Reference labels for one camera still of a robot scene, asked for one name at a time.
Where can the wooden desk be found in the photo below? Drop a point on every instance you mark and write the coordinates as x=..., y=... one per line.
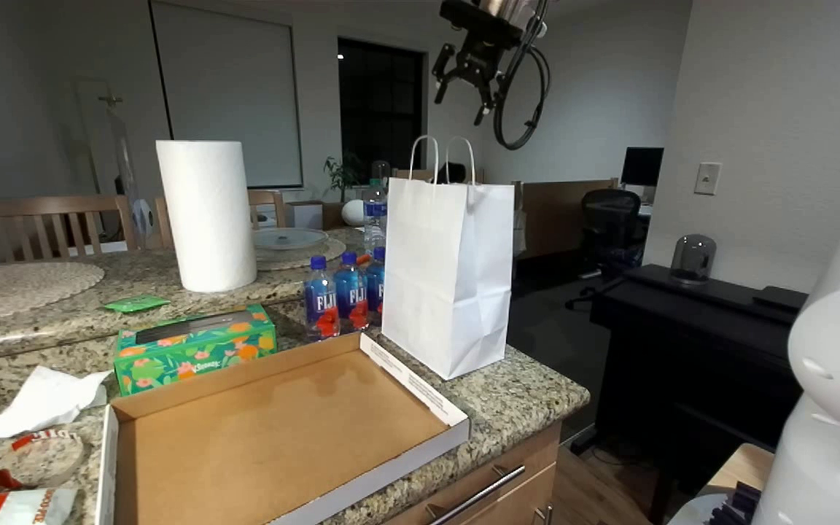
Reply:
x=553, y=219

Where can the small green packet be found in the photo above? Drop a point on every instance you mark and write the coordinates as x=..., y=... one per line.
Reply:
x=131, y=305

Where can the small grey speaker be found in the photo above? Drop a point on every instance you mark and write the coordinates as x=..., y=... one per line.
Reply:
x=694, y=257

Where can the cardboard cover box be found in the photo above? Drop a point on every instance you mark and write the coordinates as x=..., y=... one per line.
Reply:
x=274, y=438

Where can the green tissue box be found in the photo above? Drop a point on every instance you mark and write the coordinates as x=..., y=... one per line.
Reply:
x=195, y=350

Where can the cardboard floor box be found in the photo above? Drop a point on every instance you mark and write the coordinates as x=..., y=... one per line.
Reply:
x=741, y=467

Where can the beige speckled pouch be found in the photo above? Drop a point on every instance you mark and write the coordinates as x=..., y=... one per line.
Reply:
x=44, y=455

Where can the white paper bag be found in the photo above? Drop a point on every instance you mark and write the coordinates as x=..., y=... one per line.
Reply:
x=451, y=282

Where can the white paper napkin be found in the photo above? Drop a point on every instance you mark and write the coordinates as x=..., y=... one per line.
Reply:
x=41, y=397

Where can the white light switch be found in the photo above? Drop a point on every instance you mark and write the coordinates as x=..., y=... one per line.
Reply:
x=707, y=180

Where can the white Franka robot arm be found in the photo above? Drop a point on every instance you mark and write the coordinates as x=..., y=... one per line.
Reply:
x=828, y=438

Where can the round glass lid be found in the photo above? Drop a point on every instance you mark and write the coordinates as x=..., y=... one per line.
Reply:
x=289, y=239

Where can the white paper towel roll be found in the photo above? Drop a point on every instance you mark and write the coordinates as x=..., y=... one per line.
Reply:
x=204, y=215

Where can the grey closet door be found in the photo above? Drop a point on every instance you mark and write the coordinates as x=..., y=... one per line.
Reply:
x=226, y=88

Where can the blue capped water bottle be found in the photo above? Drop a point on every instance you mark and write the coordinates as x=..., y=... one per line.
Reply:
x=378, y=235
x=352, y=295
x=319, y=302
x=378, y=288

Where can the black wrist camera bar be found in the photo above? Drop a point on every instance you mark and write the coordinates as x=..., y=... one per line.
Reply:
x=478, y=19

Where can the small green houseplant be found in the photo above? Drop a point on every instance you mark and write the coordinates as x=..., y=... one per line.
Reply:
x=352, y=177

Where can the dark window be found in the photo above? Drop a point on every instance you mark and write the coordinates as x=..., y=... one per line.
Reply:
x=379, y=105

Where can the dark computer monitor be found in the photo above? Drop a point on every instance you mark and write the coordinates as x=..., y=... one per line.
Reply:
x=643, y=166

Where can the white round vase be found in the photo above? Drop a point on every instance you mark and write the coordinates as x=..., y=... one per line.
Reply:
x=354, y=212

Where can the black office chair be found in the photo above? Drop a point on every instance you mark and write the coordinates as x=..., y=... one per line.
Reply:
x=611, y=222

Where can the round woven placemat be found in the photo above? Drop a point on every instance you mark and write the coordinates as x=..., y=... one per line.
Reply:
x=292, y=261
x=20, y=290

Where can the black digital piano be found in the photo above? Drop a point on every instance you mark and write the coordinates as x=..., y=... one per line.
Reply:
x=693, y=340

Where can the wooden counter base cabinet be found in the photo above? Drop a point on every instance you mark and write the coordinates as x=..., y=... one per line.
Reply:
x=525, y=461

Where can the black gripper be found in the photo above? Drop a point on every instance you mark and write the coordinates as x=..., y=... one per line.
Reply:
x=483, y=59

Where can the red white snack packet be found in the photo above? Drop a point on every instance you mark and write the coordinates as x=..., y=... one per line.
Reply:
x=12, y=506

